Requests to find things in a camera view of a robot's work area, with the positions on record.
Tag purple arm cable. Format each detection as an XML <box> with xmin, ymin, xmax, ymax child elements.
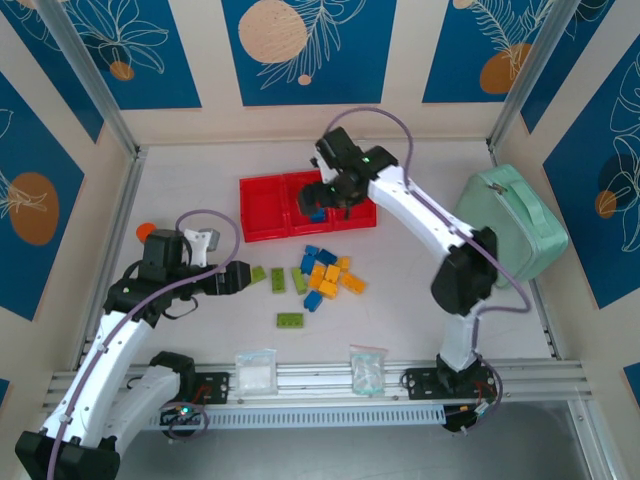
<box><xmin>323</xmin><ymin>106</ymin><xmax>532</xmax><ymax>436</ymax></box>
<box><xmin>47</xmin><ymin>208</ymin><xmax>241</xmax><ymax>480</ymax></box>

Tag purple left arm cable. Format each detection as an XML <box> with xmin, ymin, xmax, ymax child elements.
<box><xmin>47</xmin><ymin>208</ymin><xmax>241</xmax><ymax>480</ymax></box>

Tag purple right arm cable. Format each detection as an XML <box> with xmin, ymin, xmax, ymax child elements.
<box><xmin>323</xmin><ymin>106</ymin><xmax>532</xmax><ymax>436</ymax></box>

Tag mint green zipper bag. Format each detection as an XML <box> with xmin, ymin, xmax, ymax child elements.
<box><xmin>452</xmin><ymin>163</ymin><xmax>571</xmax><ymax>292</ymax></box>

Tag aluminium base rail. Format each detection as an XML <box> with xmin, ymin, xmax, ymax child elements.
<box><xmin>49</xmin><ymin>359</ymin><xmax>596</xmax><ymax>401</ymax></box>

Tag aluminium frame post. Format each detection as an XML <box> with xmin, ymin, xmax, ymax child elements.
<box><xmin>34</xmin><ymin>0</ymin><xmax>146</xmax><ymax>161</ymax></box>
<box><xmin>485</xmin><ymin>0</ymin><xmax>590</xmax><ymax>149</ymax></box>

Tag clear plastic bag white contents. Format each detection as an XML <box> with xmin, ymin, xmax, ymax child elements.
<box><xmin>233</xmin><ymin>347</ymin><xmax>279</xmax><ymax>400</ymax></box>

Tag clear plastic bag green parts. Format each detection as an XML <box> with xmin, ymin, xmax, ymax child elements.
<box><xmin>348</xmin><ymin>343</ymin><xmax>390</xmax><ymax>397</ymax></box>

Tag small circuit board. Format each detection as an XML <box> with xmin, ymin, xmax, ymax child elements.
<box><xmin>159</xmin><ymin>402</ymin><xmax>209</xmax><ymax>431</ymax></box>

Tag grey slotted cable duct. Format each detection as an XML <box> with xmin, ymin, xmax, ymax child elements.
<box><xmin>144</xmin><ymin>403</ymin><xmax>447</xmax><ymax>431</ymax></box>

